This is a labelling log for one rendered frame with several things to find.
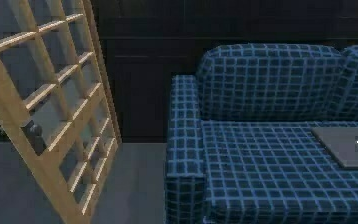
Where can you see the grey closed laptop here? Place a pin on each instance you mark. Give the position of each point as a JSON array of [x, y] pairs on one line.
[[340, 146]]

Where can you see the blue checked sofa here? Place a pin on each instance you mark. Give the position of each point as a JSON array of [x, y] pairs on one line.
[[260, 166]]

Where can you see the light wooden ladder shelf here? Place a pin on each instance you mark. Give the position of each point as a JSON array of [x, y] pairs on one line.
[[7, 96]]

